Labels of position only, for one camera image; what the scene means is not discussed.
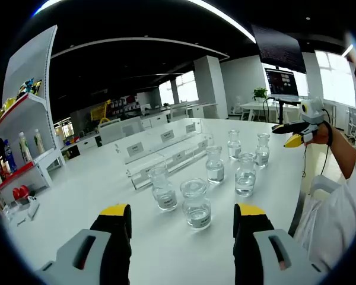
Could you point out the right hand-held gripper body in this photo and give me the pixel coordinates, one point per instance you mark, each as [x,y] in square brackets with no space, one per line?
[313,111]

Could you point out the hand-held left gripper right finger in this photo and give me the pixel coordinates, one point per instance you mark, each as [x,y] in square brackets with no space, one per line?
[287,252]

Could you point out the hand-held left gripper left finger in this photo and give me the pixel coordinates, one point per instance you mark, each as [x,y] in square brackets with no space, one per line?
[77,252]

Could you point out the clear chemical reagent bottle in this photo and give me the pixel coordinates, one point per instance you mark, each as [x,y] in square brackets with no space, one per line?
[195,205]
[163,190]
[245,175]
[262,150]
[215,164]
[234,144]

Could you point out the clear acrylic reagent rack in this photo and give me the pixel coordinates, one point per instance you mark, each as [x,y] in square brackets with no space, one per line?
[166,148]

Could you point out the white green drink bottle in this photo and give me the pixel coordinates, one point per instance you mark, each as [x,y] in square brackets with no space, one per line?
[39,142]
[25,148]

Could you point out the blue drink bottle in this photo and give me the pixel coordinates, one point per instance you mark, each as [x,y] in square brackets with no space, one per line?
[9,157]

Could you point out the person's right hand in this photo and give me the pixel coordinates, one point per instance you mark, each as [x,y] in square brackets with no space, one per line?
[322,136]

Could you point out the black monitor stand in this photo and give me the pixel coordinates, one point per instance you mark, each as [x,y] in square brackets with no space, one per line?
[281,114]

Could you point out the white background desk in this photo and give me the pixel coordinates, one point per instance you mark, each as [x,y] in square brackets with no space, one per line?
[255,108]

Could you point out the computer monitor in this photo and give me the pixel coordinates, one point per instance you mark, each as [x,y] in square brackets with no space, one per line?
[282,83]

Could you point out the white office chair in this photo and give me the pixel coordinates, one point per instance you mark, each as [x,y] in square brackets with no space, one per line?
[354,124]

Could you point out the potted green plant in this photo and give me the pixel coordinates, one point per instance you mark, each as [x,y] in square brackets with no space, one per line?
[260,93]

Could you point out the person in white shirt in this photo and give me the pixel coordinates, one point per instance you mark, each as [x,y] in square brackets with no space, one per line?
[338,213]

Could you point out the small white device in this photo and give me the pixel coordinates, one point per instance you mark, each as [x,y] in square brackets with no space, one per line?
[33,206]

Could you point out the large dark hanging screen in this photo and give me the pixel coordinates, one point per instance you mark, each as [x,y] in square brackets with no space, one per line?
[280,47]

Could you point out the red round items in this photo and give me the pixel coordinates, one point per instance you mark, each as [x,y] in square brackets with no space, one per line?
[20,193]

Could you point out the white low cabinets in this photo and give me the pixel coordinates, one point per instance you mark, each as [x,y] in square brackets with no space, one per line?
[86,143]

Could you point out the long ceiling light strip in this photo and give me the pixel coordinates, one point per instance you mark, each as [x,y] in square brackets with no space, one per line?
[225,19]

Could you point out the white partition panel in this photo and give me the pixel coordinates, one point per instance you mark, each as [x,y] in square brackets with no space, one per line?
[121,129]

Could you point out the yellow cart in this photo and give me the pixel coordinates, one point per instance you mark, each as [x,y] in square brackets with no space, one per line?
[100,112]

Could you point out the row of snack packets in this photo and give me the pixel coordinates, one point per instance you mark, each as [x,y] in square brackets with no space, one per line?
[17,96]

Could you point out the white store shelf unit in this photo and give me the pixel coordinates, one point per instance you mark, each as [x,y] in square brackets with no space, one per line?
[26,83]

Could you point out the wall display of boxes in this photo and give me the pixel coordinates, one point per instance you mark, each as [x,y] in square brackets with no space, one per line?
[123,105]

